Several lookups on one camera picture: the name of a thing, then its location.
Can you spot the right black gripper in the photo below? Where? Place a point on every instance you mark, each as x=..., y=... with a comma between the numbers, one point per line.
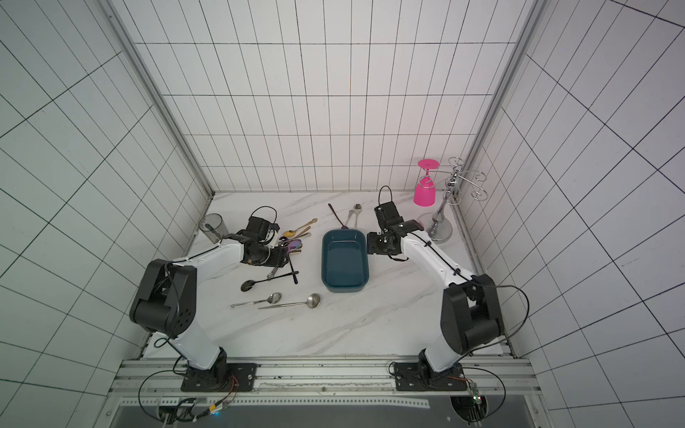
x=375, y=243

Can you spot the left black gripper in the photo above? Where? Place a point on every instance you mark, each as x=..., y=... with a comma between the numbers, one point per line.
x=277, y=260

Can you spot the teal plastic storage box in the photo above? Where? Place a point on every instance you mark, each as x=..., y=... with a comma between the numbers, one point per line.
x=344, y=264

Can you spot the silver ornate-handle spoon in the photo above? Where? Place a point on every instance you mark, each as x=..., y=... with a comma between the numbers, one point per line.
x=353, y=216

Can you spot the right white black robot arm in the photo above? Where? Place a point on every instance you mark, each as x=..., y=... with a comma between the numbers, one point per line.
x=470, y=313

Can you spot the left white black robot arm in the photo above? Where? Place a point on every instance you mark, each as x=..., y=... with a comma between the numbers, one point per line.
x=166, y=298

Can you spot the small gold ornate spoon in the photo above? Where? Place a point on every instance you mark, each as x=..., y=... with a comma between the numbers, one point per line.
x=302, y=229

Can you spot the small silver spoon front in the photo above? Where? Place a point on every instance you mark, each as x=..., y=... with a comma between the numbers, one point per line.
x=274, y=298

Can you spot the large silver spoon front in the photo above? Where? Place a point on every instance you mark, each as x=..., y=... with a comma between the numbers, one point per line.
x=311, y=302

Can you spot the chrome glass holder stand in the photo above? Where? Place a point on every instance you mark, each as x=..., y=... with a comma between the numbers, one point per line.
x=448, y=183

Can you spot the grey translucent cup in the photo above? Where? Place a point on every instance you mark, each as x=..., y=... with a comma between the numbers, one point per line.
x=213, y=227

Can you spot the pink upside-down wine glass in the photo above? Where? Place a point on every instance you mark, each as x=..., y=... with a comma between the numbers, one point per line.
x=425, y=191

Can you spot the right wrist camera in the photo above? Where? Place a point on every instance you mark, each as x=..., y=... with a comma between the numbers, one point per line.
x=387, y=215

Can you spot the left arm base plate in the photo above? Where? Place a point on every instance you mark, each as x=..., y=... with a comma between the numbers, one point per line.
x=220, y=378

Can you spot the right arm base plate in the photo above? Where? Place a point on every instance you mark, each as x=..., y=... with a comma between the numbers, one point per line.
x=419, y=377

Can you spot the aluminium rail frame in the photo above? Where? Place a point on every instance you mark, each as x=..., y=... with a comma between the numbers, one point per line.
x=352, y=391

